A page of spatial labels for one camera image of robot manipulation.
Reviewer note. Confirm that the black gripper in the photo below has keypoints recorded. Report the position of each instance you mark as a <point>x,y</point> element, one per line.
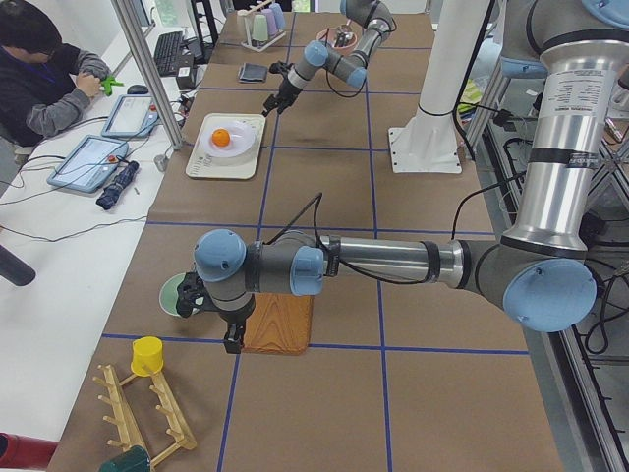
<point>286,91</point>
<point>236,324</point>

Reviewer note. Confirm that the white round plate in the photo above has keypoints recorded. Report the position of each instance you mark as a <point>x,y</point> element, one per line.
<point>242,138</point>

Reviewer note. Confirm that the orange mandarin fruit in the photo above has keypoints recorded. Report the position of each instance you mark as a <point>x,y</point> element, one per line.
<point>220,138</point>

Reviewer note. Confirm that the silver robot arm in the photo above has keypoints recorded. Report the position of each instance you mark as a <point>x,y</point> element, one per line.
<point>376,187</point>
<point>377,23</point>

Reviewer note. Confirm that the cream bear serving tray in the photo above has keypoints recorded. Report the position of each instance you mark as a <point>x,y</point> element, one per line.
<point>241,167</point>

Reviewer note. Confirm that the folded grey cloth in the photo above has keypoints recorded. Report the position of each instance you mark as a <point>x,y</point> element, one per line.
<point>252,73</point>

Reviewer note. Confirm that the brown wooden cutting board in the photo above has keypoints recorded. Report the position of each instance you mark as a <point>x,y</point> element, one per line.
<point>280,324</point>

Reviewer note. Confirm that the purple cup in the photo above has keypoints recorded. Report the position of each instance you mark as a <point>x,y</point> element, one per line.
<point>271,24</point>

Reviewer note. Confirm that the mint green bowl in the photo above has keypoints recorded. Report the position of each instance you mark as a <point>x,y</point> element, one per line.
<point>168,295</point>

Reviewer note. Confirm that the blue cup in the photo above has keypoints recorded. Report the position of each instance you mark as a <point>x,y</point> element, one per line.
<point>278,15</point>

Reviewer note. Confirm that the yellow cup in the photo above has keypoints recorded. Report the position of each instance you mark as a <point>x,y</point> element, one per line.
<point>147,356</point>

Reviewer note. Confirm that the pink bowl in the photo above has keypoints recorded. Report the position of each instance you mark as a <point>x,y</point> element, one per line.
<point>327,36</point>

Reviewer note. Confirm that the metal scoop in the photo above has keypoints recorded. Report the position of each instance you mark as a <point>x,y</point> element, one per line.
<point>343,36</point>

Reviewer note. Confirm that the black keyboard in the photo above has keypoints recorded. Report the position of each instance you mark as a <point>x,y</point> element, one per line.
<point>167,51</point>

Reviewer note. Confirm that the upper teach pendant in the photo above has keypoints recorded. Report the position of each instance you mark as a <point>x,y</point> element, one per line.
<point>133,116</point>

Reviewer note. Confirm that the teach pendant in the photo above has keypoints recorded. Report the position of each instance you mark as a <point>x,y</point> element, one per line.
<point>133,116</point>
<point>89,164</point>

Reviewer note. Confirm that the black computer mouse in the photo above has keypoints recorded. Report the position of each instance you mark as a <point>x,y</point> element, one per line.
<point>138,90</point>

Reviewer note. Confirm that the light wooden rack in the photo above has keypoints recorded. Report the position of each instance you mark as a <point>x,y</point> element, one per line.
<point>146,415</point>

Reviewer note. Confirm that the dark green cup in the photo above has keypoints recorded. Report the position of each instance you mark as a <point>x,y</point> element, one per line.
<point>135,459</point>

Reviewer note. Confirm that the folded dark umbrella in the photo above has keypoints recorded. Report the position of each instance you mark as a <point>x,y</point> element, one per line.
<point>112,193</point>

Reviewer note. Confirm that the lower teach pendant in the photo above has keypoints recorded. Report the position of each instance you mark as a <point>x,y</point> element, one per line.
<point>89,164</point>

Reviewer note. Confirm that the seated person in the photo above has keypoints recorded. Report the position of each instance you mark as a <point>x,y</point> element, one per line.
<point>46,84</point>

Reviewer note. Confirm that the white wire cup rack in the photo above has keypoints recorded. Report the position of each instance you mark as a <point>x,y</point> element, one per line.
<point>245,21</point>

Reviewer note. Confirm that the aluminium frame post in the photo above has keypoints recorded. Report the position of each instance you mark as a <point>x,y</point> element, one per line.
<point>143,57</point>

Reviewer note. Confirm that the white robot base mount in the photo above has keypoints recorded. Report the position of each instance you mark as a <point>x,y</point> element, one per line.
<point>428,142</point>

